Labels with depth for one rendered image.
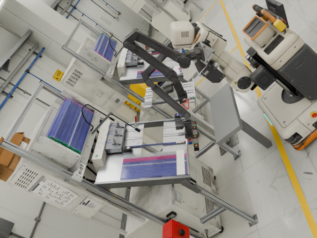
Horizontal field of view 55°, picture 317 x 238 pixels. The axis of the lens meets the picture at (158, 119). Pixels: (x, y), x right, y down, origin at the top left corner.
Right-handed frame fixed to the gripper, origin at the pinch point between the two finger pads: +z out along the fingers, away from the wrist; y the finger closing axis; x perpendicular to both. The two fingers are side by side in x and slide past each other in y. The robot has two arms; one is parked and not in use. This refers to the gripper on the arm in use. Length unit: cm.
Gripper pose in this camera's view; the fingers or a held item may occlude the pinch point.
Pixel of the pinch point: (189, 141)
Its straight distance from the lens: 250.8
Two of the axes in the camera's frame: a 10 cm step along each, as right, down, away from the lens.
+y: -0.4, 6.1, -7.9
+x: 9.9, -0.9, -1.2
